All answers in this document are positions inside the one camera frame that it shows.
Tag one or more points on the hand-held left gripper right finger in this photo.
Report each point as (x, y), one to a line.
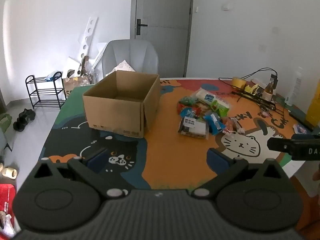
(218, 159)

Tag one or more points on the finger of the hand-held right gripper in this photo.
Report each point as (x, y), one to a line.
(278, 144)

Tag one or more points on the red bag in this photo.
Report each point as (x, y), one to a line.
(7, 195)

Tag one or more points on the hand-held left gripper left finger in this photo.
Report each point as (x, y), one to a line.
(97, 159)

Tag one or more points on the dark green snack packet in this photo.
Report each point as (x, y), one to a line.
(187, 101)

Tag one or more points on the black charger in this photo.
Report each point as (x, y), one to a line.
(274, 78)

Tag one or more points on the brown glass bottle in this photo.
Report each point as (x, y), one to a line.
(268, 92)

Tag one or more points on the yellow tape roll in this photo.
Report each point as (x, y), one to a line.
(238, 83)

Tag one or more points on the white paper sheet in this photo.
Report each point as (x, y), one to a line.
(257, 82)

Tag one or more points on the white plastic bag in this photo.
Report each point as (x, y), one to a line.
(9, 226)

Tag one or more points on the clear plastic wrapping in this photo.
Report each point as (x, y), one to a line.
(88, 72)

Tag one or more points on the dotted cream cushion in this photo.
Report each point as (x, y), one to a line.
(123, 66)

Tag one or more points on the small blue white sachet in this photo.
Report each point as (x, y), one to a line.
(300, 129)

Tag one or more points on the clear pale snack packet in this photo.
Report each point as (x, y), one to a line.
(201, 92)

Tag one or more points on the person's right hand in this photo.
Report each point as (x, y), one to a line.
(316, 173)

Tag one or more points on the dark flat case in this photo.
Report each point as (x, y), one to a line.
(300, 117)

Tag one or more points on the cream slipper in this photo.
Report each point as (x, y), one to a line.
(9, 172)

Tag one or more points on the grey door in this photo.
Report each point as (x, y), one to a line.
(162, 17)

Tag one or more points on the white folded cardboard sheet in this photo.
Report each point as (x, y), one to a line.
(71, 65)

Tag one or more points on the grey upholstered chair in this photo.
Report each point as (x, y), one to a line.
(132, 52)

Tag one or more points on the small yellow tape dispenser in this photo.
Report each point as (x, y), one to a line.
(251, 88)

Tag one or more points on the blue bundle on rack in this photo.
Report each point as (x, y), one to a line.
(51, 77)

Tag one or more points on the small blue snack packet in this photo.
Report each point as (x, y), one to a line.
(190, 112)

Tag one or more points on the black metal rods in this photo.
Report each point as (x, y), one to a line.
(252, 97)

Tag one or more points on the yellow box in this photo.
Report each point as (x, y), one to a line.
(314, 107)

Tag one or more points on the black metal shoe rack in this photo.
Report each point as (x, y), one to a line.
(45, 101)

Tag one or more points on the cartoon cat printed table mat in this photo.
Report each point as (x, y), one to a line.
(175, 155)

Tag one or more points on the cardboard box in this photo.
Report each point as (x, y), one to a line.
(112, 112)

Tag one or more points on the green white snack packet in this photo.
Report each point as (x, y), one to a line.
(217, 103)

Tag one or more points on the brown printed shipping carton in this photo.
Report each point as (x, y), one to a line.
(75, 86)

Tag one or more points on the green plastic object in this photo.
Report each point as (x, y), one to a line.
(5, 122)

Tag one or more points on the white panel with round holes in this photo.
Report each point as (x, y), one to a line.
(88, 30)

